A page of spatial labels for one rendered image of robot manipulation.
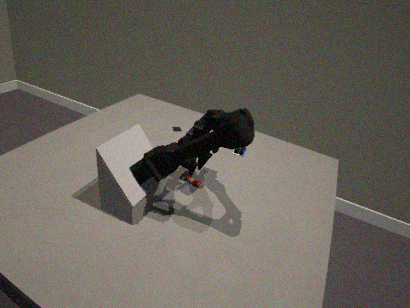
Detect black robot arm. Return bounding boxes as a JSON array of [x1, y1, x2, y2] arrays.
[[129, 108, 255, 185]]

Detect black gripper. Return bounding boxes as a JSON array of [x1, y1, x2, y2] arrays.
[[181, 135, 219, 175]]

